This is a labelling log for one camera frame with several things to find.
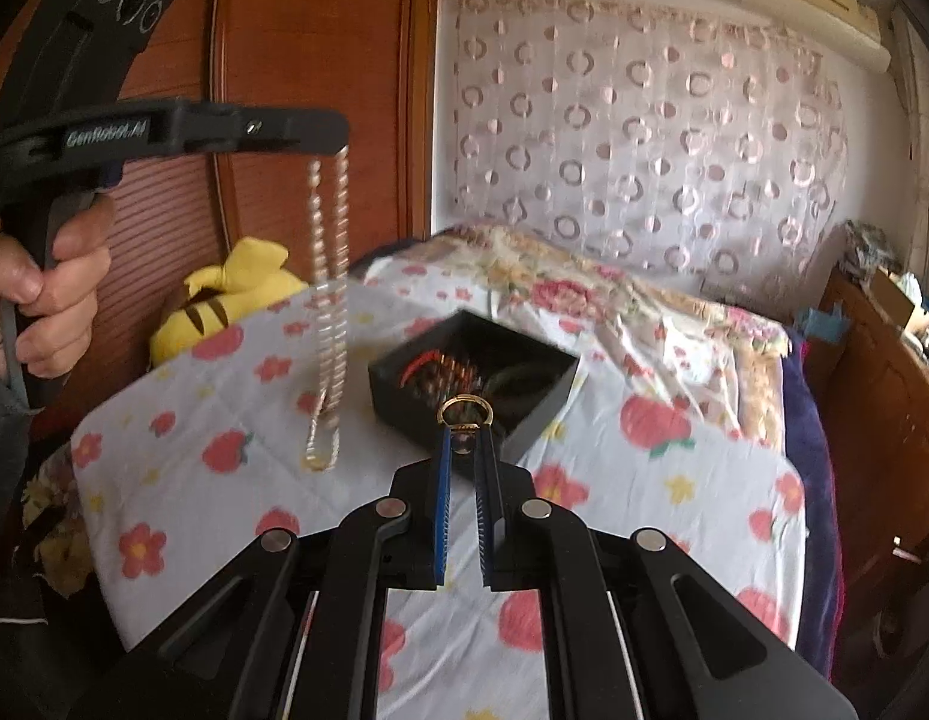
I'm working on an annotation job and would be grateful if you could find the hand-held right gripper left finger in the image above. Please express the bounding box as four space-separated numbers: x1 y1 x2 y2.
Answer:
112 424 455 720

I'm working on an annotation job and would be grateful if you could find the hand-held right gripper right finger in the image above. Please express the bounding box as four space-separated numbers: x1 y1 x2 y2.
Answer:
471 424 862 720

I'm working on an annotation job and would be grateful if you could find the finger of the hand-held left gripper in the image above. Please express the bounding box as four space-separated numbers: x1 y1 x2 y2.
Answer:
208 106 353 160

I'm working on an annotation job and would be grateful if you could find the gold ring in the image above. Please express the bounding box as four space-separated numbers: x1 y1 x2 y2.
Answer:
438 393 497 434

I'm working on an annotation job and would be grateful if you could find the black jewelry box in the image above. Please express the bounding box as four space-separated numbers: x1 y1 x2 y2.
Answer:
367 307 586 465

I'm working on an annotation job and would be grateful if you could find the pearl necklace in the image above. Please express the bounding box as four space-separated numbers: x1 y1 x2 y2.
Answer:
302 145 353 474

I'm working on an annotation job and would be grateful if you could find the person's left forearm grey sleeve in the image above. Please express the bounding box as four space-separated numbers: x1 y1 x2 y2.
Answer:
0 366 40 545

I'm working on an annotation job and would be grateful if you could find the person's left hand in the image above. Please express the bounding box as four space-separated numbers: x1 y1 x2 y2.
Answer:
0 201 118 381

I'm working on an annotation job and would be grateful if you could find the yellow plush toy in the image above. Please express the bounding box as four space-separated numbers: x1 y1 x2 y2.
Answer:
150 236 308 365

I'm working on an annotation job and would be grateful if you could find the floral bed blanket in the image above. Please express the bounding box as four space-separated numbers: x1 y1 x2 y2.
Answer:
365 220 793 452

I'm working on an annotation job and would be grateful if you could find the strawberry printed white cloth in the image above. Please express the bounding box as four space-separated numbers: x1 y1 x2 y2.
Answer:
70 255 808 720

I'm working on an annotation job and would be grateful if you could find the dark purple blanket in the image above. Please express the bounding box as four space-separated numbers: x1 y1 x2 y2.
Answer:
777 321 845 662

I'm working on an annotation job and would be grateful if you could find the circle patterned sheer curtain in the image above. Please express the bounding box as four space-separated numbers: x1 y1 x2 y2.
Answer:
447 0 853 280

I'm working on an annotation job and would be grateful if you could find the brown floral cloth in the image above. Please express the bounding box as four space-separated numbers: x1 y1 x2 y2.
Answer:
20 448 92 595

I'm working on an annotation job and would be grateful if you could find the blue cloth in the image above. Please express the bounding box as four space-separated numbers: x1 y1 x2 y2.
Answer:
797 303 849 344

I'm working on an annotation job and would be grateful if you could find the wooden dresser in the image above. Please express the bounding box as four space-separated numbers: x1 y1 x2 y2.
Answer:
804 268 929 620

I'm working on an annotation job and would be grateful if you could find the cardboard box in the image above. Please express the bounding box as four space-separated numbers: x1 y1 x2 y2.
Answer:
867 265 924 336

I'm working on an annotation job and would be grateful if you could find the patterned bag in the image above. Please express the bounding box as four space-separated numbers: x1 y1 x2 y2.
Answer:
842 220 898 272

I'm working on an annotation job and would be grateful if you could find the cream air conditioner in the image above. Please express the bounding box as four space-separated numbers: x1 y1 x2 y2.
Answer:
740 0 894 77

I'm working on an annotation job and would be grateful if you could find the dark red bead bracelet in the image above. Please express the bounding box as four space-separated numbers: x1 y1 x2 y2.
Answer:
401 347 486 400

